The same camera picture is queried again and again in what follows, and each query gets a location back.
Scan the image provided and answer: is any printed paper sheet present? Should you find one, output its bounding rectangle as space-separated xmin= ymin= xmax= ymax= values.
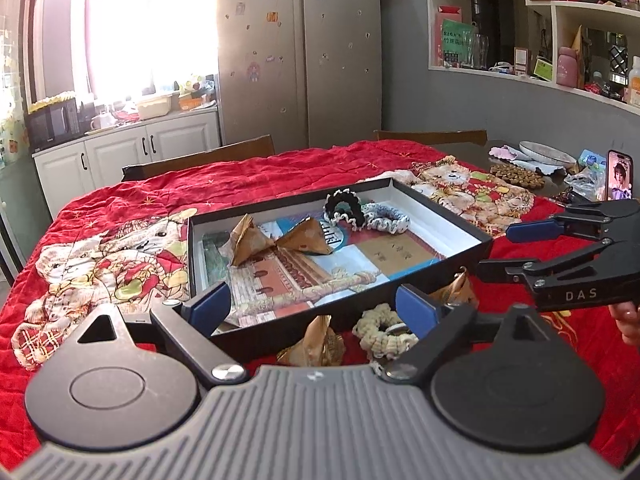
xmin=200 ymin=211 xmax=447 ymax=332

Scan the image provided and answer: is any clear plastic bag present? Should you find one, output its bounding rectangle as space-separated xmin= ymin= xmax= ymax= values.
xmin=564 ymin=149 xmax=609 ymax=197

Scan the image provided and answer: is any white plate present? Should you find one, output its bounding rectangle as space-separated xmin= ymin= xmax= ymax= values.
xmin=518 ymin=140 xmax=577 ymax=167

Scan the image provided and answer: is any round wooden bead coaster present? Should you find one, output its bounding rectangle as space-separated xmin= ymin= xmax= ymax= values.
xmin=489 ymin=162 xmax=547 ymax=191

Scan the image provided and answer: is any cream plastic container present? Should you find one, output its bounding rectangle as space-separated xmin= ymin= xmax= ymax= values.
xmin=135 ymin=92 xmax=180 ymax=120

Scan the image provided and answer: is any brown paper pyramid packet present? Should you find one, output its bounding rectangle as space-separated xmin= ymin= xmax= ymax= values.
xmin=276 ymin=314 xmax=347 ymax=369
xmin=229 ymin=214 xmax=279 ymax=267
xmin=276 ymin=217 xmax=334 ymax=257
xmin=429 ymin=267 xmax=480 ymax=309

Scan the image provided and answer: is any black cardboard box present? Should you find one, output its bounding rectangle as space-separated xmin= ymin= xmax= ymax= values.
xmin=187 ymin=176 xmax=495 ymax=364

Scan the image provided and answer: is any white kitchen cabinet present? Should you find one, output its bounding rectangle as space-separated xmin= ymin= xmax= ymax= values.
xmin=32 ymin=106 xmax=222 ymax=222

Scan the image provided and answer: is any blue crochet scrunchie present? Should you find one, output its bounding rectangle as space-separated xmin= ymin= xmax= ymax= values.
xmin=360 ymin=202 xmax=412 ymax=236

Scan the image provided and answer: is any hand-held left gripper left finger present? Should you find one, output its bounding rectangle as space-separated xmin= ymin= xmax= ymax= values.
xmin=76 ymin=281 xmax=250 ymax=387

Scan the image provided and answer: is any steel double-door refrigerator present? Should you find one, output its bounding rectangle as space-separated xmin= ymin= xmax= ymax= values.
xmin=215 ymin=0 xmax=384 ymax=151

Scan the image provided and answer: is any pink bottle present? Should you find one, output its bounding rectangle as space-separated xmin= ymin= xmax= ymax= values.
xmin=555 ymin=46 xmax=580 ymax=87

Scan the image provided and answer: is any person's right hand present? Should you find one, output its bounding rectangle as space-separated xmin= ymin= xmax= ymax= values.
xmin=609 ymin=302 xmax=640 ymax=347

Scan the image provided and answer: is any smartphone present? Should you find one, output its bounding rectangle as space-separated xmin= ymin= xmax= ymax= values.
xmin=605 ymin=149 xmax=635 ymax=203

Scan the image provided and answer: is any black crochet scrunchie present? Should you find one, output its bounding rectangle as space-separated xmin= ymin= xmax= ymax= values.
xmin=323 ymin=189 xmax=369 ymax=231

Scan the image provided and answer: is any wooden chair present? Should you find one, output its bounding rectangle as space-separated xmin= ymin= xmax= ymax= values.
xmin=121 ymin=134 xmax=277 ymax=182
xmin=373 ymin=128 xmax=489 ymax=148

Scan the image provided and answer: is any red printed blanket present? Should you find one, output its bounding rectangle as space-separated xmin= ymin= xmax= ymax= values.
xmin=0 ymin=139 xmax=640 ymax=467

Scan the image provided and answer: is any white wall shelf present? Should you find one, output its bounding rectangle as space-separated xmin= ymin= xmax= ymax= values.
xmin=425 ymin=0 xmax=640 ymax=119

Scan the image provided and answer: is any black microwave oven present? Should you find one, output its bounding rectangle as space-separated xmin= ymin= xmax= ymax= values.
xmin=25 ymin=98 xmax=82 ymax=152

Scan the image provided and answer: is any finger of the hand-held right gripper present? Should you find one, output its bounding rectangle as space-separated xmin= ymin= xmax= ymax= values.
xmin=476 ymin=236 xmax=617 ymax=287
xmin=505 ymin=199 xmax=635 ymax=245

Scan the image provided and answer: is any white plastic bottle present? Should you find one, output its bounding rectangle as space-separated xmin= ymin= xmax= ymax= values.
xmin=624 ymin=57 xmax=640 ymax=109

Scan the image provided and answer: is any cream crochet scrunchie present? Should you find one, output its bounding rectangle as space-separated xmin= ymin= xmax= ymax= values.
xmin=352 ymin=302 xmax=422 ymax=362

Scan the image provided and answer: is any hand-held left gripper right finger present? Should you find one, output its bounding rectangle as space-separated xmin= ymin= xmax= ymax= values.
xmin=381 ymin=284 xmax=557 ymax=382

